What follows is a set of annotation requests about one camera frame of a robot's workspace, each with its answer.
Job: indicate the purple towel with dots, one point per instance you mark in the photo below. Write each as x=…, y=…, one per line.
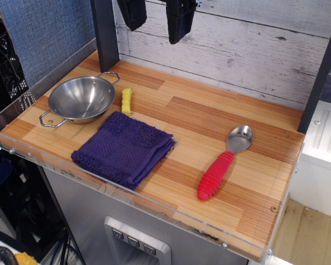
x=123, y=150

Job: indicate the red-handled metal spoon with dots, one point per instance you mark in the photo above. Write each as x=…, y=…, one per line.
x=237, y=141

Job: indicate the dark vertical post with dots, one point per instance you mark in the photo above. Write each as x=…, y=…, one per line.
x=105, y=33
x=316, y=91

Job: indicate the white toy sink counter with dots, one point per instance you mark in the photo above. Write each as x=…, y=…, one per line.
x=310, y=184

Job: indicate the dark left vertical post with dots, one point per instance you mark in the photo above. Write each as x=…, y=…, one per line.
x=105, y=33

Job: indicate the clear acrylic table guard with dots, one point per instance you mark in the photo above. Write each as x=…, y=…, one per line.
x=238, y=221

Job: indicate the black plastic crate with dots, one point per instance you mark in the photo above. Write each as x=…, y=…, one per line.
x=12, y=80

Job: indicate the dark right vertical post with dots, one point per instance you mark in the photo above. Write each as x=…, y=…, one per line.
x=316, y=91

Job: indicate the steel two-handled bowl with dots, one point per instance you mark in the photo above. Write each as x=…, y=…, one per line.
x=83, y=99

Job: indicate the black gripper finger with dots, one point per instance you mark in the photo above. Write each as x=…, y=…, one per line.
x=133, y=12
x=180, y=14

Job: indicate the yellow ridged toy piece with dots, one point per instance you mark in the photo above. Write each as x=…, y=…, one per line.
x=126, y=101

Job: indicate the silver button panel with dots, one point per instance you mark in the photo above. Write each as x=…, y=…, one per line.
x=132, y=246

